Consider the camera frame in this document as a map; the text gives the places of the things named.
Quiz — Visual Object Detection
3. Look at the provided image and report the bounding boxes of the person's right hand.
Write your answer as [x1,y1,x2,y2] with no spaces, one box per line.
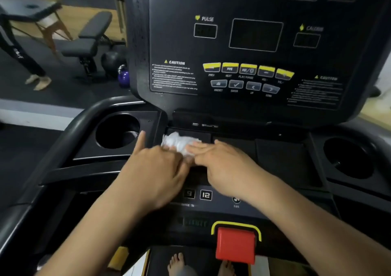
[185,140,270,206]

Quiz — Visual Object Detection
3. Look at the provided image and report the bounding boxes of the person's left hand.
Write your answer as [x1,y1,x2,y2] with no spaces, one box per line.
[117,131,192,211]

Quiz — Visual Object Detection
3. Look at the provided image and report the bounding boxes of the white tissue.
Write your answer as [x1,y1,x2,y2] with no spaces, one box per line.
[161,131,202,158]

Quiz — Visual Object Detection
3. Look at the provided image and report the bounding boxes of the person's left forearm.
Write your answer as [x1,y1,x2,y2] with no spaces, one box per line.
[36,190,148,276]

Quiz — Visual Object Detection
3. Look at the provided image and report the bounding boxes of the person's right forearm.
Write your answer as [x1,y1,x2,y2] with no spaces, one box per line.
[244,174,391,276]

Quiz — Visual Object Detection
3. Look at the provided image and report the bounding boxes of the purple kettlebell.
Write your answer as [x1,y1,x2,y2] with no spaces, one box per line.
[118,65,131,88]

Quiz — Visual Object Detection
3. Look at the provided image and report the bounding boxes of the black medicine ball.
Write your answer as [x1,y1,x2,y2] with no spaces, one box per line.
[101,51,127,78]

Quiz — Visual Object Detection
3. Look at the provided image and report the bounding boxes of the red emergency stop button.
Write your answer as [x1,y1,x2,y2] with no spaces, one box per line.
[215,227,257,265]

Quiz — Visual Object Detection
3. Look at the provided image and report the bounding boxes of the black treadmill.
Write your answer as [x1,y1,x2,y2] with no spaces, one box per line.
[0,0,391,276]

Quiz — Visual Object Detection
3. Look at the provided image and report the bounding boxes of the yellow pad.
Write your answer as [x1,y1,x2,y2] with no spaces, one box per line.
[108,246,129,271]

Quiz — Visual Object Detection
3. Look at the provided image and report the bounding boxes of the person's left foot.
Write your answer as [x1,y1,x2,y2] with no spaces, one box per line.
[167,253,186,276]

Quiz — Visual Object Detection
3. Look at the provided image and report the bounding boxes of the person's foot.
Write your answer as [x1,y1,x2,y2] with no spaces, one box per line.
[167,253,186,276]
[217,260,236,276]

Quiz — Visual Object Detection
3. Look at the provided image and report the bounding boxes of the person's right foot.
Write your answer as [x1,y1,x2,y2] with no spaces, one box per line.
[217,260,236,276]

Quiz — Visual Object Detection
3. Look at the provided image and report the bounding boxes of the black weight bench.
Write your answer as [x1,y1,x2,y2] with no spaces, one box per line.
[61,11,126,78]

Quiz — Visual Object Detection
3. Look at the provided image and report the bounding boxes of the grey table with wooden legs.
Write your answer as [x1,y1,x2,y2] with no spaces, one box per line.
[0,0,74,55]

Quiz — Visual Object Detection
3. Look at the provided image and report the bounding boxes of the wooden wall bars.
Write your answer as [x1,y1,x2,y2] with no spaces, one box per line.
[111,0,127,34]

